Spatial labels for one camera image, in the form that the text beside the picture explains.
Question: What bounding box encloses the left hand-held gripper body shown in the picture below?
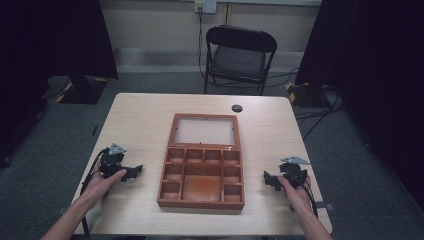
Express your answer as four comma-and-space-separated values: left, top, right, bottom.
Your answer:
99, 142, 130, 180

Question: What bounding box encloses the person's right hand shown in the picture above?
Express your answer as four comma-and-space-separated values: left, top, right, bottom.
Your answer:
277, 175, 313, 216

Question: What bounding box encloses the person's left hand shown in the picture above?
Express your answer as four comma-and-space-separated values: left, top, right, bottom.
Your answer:
80, 157, 128, 210

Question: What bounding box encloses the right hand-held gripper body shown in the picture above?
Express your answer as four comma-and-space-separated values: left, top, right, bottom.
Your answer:
278, 156, 311, 190

